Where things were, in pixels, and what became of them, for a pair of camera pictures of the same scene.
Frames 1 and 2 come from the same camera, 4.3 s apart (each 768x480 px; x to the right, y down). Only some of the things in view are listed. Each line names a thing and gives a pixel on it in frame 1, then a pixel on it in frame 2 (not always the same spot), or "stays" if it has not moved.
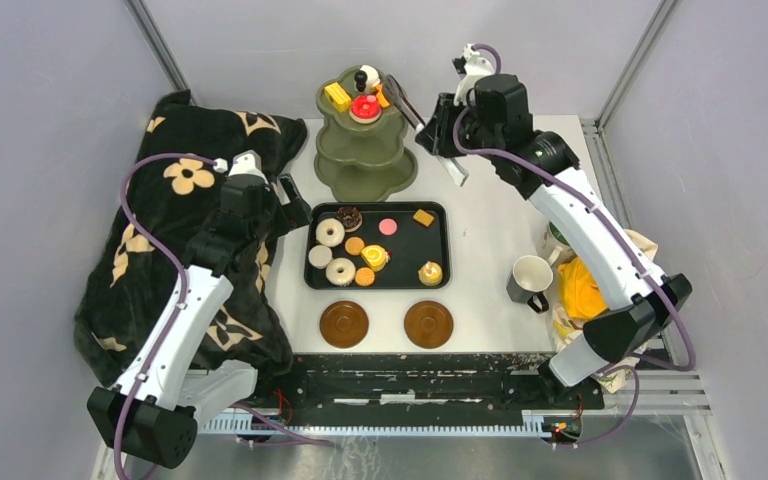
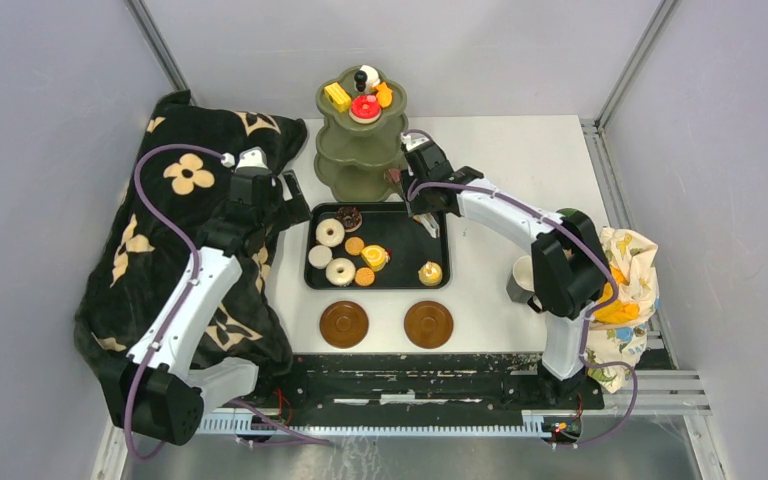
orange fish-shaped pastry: x=380 y=96 stays
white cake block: x=372 y=76 stays
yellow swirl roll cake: x=375 y=257 stays
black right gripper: x=436 y=134 to x=418 y=206
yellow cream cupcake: x=430 y=274 stays
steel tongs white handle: x=401 y=97 to x=425 y=219
